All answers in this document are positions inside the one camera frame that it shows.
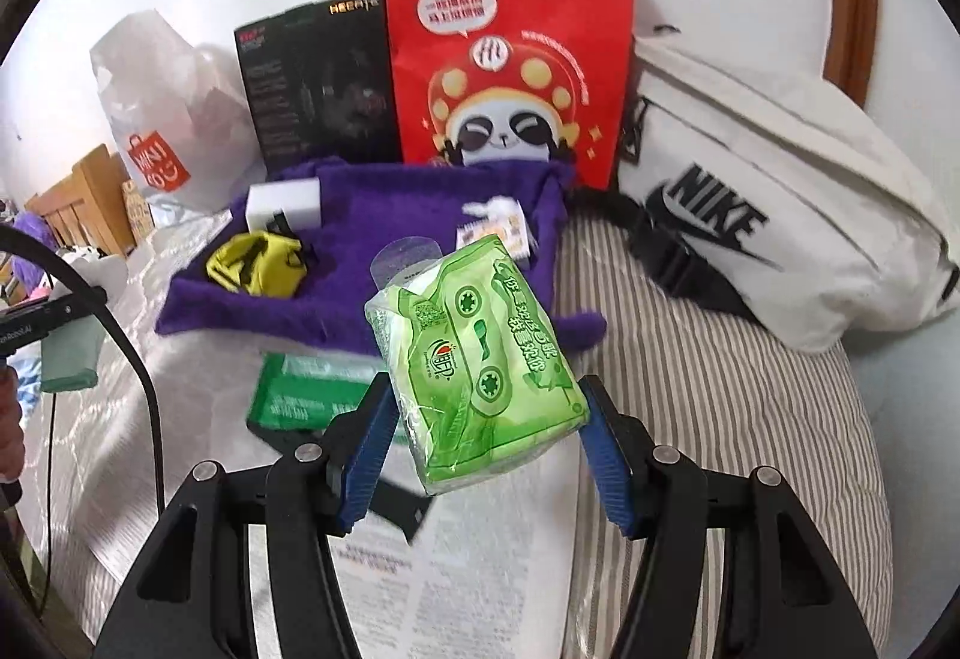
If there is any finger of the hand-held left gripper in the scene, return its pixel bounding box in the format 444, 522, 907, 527
30, 287, 110, 330

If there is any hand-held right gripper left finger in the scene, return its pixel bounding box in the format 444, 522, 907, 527
94, 370, 402, 659

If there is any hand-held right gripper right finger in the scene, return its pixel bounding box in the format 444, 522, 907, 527
577, 374, 878, 659

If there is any green packet box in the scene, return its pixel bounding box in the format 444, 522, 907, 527
247, 351, 387, 435

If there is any green tissue pack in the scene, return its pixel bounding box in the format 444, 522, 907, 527
365, 235, 590, 496

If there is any yellow black pouch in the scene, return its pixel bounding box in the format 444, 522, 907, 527
206, 227, 310, 298

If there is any purple cloth tray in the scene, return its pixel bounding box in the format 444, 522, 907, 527
155, 156, 607, 349

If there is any white charger box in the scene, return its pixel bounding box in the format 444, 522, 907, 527
246, 176, 323, 232

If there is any small white sachet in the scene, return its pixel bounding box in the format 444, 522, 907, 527
456, 197, 537, 255

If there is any person's left hand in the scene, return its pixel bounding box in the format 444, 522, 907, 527
0, 366, 27, 502

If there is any purple plush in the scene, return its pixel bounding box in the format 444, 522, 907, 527
15, 209, 57, 300

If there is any patterned box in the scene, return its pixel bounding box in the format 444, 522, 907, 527
120, 179, 157, 236

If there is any striped bed sheet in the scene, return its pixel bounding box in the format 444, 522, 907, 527
22, 201, 901, 659

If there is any newspaper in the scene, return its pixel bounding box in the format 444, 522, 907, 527
240, 329, 601, 659

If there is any grey plastic shopping bag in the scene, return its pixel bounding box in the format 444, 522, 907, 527
90, 10, 260, 214

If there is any black headset box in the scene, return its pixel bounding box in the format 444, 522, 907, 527
234, 0, 402, 172

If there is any white waist bag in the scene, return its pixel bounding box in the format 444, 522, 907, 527
615, 25, 960, 354

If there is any red paper bag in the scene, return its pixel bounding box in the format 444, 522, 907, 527
384, 0, 637, 191

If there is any black cable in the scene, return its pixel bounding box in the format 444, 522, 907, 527
0, 224, 170, 510

